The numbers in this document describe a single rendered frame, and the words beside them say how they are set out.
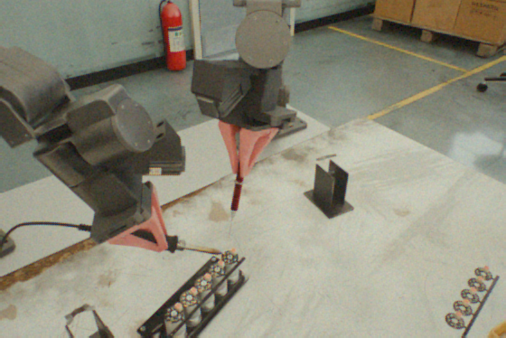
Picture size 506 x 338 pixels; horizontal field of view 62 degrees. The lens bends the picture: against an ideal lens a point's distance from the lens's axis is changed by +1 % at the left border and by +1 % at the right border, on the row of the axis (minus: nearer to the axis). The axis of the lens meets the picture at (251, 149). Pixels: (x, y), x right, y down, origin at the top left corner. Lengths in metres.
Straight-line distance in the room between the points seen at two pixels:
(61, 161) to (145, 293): 0.27
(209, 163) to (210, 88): 0.47
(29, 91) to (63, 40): 2.67
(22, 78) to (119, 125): 0.11
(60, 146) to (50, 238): 0.35
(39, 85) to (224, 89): 0.19
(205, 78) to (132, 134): 0.10
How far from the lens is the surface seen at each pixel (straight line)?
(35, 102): 0.47
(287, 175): 0.87
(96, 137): 0.44
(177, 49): 3.26
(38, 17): 3.07
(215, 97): 0.45
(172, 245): 0.59
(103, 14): 3.18
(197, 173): 0.88
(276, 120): 0.50
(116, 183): 0.49
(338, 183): 0.79
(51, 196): 0.90
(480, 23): 4.01
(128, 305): 0.67
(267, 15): 0.44
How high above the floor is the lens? 1.27
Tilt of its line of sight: 33 degrees down
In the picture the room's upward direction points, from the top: straight up
